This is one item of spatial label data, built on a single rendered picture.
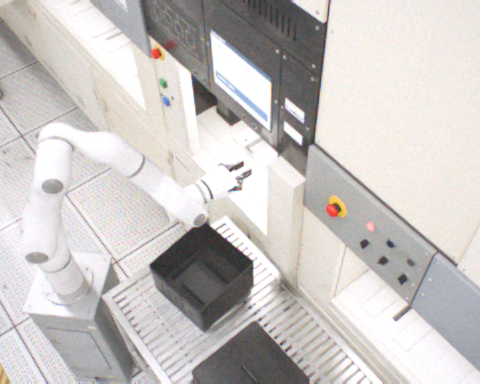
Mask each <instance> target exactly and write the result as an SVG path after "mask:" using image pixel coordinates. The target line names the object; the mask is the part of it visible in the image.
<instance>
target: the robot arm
mask: <svg viewBox="0 0 480 384"><path fill-rule="evenodd" d="M73 151H81V153H82V154H83V155H85V157H87V158H88V159H90V160H92V161H93V162H95V163H97V164H105V165H107V166H109V167H110V168H112V169H114V171H116V172H118V173H119V174H120V175H122V176H123V177H125V178H126V179H127V180H129V181H130V182H131V183H133V184H135V185H136V186H137V187H138V188H141V189H142V190H143V191H144V192H146V193H147V194H148V195H150V196H151V197H152V198H153V199H154V200H156V201H157V202H158V204H160V208H161V210H162V213H163V215H164V216H165V217H166V220H168V221H169V222H170V223H174V222H176V221H178V220H182V222H184V223H186V224H187V225H189V226H191V227H200V226H202V224H204V223H205V222H206V219H207V214H206V209H205V208H203V207H202V206H204V205H206V204H208V203H210V201H211V200H220V199H222V198H224V197H226V196H229V195H230V194H232V193H234V192H236V191H242V184H243V180H245V179H246V178H247V177H249V176H251V175H252V169H251V168H249V169H247V170H246V171H245V172H242V175H240V176H236V177H234V176H232V175H231V174H230V173H231V172H233V171H237V170H238V169H240V168H242V167H244V160H241V161H238V163H236V164H222V163H219V164H218V167H217V168H214V170H212V171H210V172H208V173H207V174H206V175H205V176H203V177H202V179H201V180H198V181H196V182H194V184H190V185H189V186H187V187H186V188H183V189H182V188H181V187H180V186H179V185H178V184H177V183H176V182H175V181H174V180H172V179H171V178H170V176H168V175H167V174H166V172H164V171H162V169H161V168H159V167H158V166H157V165H156V164H154V162H152V161H151V160H150V159H148V158H147V157H146V156H144V155H143V154H142V152H139V151H138V149H136V148H134V146H132V145H131V144H130V143H128V142H127V141H126V140H124V139H123V138H122V137H121V136H118V135H117V134H115V133H113V132H109V131H99V132H86V131H80V130H77V129H76V128H74V127H71V126H69V124H66V123H60V122H56V123H49V124H48V125H47V126H45V127H44V128H43V129H42V130H41V131H40V135H39V138H38V143H37V150H36V165H35V171H34V177H33V181H32V186H31V191H30V196H29V201H28V204H27V205H26V207H25V208H24V212H23V216H22V222H21V229H20V236H19V252H20V254H21V256H22V257H23V259H24V260H27V262H29V263H32V264H38V266H39V267H40V269H41V271H42V272H43V273H44V276H45V277H44V283H43V289H44V294H45V296H46V297H47V298H48V300H49V301H52V302H53V303H55V304H57V305H67V304H73V303H75V302H77V301H78V300H81V299H82V298H83V297H84V296H85V295H86V294H87V293H88V292H89V290H90V288H91V287H92V284H93V273H92V272H91V270H90V268H89V266H88V265H87V264H85V263H83V262H81V261H79V260H75V259H74V257H73V254H72V253H71V252H70V250H69V247H68V245H67V241H66V236H65V227H64V223H63V219H62V216H61V206H62V202H63V199H64V196H65V194H66V193H67V192H68V191H69V186H70V182H71V176H72V165H73ZM236 184H239V185H238V186H236Z"/></svg>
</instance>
